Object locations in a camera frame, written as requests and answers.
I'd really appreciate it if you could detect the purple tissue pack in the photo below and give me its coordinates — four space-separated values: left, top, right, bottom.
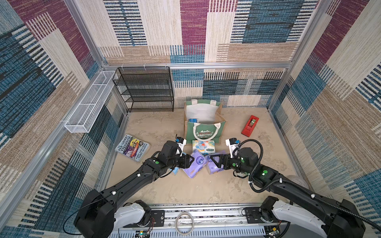
183 149 208 179
206 151 225 175

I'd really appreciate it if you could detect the green canvas Christmas bag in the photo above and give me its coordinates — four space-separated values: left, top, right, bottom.
184 99 226 144

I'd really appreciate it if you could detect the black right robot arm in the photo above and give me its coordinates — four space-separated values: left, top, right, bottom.
210 147 366 238

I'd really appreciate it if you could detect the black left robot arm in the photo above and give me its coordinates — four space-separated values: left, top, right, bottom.
73 141 194 238

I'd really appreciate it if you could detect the light blue tissue pack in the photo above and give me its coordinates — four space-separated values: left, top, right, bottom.
173 167 179 175

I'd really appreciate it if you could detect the white cartoon tissue pack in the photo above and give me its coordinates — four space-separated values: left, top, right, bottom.
192 140 216 155

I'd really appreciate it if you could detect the red tape dispenser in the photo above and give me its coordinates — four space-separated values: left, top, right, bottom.
241 115 259 137

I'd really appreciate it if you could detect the colourful children's book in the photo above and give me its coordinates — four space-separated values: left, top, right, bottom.
115 134 150 162

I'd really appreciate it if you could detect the clear tape roll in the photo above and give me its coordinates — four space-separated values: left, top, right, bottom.
288 175 309 188

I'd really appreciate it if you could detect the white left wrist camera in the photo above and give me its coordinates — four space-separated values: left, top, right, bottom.
175 136 187 157

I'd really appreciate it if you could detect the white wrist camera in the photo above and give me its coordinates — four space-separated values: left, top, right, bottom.
225 138 240 158
175 136 187 157

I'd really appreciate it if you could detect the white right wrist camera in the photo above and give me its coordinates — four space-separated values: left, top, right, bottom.
225 138 240 158

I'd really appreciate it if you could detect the coiled white cable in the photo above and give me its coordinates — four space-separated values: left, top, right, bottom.
175 212 195 236

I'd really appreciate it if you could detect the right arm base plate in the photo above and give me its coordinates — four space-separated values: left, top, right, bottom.
241 207 289 224

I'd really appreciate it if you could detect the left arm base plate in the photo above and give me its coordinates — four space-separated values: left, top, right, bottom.
124 210 165 228

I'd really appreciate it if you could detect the black wire shelf rack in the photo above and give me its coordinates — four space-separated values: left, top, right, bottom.
113 66 174 113

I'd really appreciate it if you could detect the white wire mesh basket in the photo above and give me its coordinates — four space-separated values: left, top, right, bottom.
64 71 115 133

